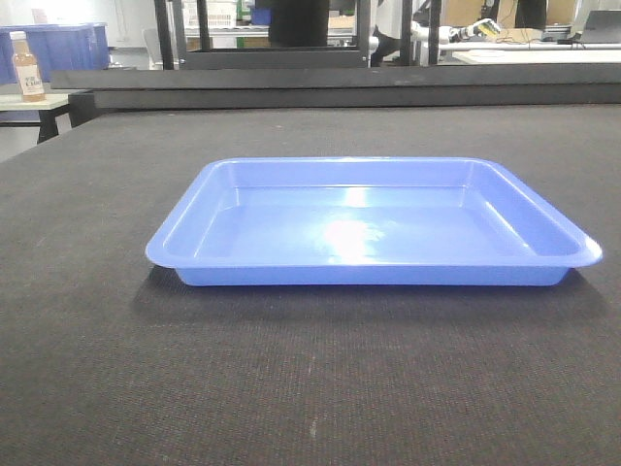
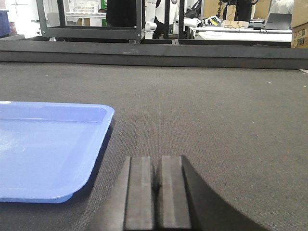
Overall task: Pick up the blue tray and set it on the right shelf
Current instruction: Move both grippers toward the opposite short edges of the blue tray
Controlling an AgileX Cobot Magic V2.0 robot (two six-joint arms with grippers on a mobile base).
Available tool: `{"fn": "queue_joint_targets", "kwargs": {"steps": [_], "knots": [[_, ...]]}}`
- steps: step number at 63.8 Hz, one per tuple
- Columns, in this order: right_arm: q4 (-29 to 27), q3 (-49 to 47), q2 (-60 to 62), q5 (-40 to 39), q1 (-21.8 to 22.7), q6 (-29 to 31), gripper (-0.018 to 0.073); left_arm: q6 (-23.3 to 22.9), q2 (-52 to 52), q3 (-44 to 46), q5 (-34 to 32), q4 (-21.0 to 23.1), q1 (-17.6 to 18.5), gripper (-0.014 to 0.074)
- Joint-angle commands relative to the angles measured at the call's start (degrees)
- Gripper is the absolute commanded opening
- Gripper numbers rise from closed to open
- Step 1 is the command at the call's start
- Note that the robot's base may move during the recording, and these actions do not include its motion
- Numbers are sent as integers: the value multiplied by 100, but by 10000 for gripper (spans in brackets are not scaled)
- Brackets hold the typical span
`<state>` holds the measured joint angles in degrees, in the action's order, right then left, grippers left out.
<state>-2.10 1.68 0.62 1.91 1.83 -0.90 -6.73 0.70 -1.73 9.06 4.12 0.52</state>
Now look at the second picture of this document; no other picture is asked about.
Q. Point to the white humanoid robot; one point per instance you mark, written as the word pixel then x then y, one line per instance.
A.
pixel 160 14

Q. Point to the white perforated basket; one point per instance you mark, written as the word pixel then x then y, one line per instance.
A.
pixel 84 6

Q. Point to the white work desk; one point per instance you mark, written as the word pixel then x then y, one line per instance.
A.
pixel 240 34

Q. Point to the black raised table ledge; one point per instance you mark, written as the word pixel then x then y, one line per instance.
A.
pixel 160 53

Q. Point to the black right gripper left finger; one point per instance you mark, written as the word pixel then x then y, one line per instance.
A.
pixel 130 205

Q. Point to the black metal rack frame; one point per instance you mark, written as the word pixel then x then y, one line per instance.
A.
pixel 56 21

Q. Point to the cardboard box right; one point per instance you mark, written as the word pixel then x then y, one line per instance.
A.
pixel 299 24

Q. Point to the grey laptop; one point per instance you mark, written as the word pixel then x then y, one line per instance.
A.
pixel 278 21

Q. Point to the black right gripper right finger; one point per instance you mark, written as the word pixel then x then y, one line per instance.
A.
pixel 185 202

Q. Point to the person in black clothes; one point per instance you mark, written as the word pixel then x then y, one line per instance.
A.
pixel 121 13

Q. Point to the blue plastic tray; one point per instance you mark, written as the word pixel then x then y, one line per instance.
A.
pixel 48 150

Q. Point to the blue storage crate left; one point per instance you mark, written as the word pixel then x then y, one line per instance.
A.
pixel 4 23

